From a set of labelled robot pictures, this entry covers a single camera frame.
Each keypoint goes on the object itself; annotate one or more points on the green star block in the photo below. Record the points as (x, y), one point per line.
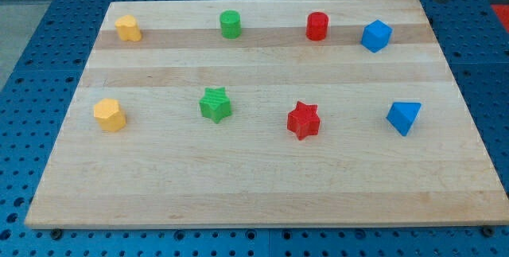
(215, 104)

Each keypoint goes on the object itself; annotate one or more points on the red star block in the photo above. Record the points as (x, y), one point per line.
(303, 120)

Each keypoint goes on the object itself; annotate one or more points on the wooden board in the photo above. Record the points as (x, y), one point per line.
(170, 167)

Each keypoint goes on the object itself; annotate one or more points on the green cylinder block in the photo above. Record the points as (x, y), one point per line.
(230, 24)

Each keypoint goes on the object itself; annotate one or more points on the red cylinder block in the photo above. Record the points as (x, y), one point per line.
(317, 26)

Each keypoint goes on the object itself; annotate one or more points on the blue cube block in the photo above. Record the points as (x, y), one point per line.
(376, 36)

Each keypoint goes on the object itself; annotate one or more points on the blue triangle block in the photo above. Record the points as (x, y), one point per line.
(402, 116)

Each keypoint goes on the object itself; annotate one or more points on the yellow hexagon block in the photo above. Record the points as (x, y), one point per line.
(109, 114)

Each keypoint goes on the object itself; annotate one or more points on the yellow heart block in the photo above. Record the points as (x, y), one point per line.
(128, 29)

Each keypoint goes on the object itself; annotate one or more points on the red object at edge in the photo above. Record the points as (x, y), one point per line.
(502, 13)

